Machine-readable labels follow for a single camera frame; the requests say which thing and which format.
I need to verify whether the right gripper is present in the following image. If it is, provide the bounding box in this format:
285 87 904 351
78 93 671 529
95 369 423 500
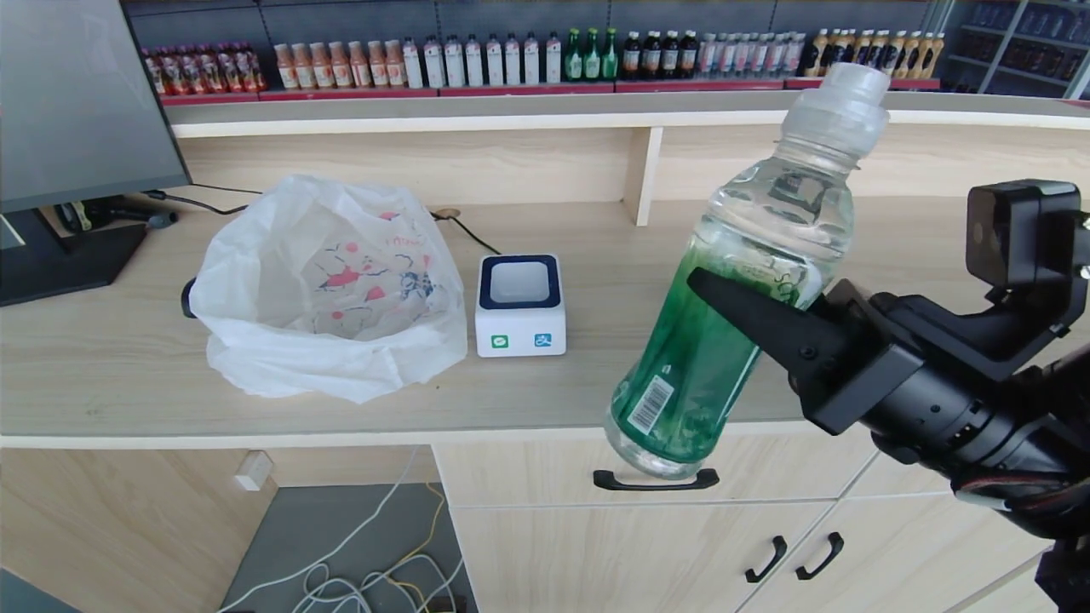
686 267 1027 478

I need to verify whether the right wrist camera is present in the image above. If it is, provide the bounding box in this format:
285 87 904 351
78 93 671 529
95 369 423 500
869 179 1090 384

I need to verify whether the black scanner cable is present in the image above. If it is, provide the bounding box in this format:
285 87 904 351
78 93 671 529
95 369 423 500
429 208 505 257

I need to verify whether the clear green drink bottle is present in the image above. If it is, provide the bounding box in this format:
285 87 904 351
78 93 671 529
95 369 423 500
605 61 892 480

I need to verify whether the white socket box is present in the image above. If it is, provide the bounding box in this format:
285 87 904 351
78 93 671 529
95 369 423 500
233 450 274 492

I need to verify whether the white plastic shopping bag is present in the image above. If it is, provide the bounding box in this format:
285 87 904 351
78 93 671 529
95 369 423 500
188 175 468 404

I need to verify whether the wooden counter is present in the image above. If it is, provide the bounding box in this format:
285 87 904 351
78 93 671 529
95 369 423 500
0 89 1090 613

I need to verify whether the blue shop shelf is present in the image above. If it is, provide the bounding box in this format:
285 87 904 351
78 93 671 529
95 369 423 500
944 0 1090 100

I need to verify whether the white barcode scanner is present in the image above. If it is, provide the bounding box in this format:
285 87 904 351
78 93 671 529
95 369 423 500
474 253 568 358

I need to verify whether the black shop shelf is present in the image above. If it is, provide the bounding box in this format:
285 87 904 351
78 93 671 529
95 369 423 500
119 0 948 107

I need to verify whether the black computer monitor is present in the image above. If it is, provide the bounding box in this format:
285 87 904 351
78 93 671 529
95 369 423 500
0 0 193 308

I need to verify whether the wooden cabinet door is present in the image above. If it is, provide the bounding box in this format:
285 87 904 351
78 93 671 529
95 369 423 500
450 501 834 613
739 492 1053 613

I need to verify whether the wooden drawer with black handle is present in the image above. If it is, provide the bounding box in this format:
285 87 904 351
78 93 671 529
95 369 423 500
433 424 878 510

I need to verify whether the row of bottles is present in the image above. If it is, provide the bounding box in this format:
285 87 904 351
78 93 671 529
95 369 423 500
140 27 947 95

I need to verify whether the yellow cable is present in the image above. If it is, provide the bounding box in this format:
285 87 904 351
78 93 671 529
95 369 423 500
383 482 452 610

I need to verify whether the white cable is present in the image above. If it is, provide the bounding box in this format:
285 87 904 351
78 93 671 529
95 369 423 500
220 447 468 613

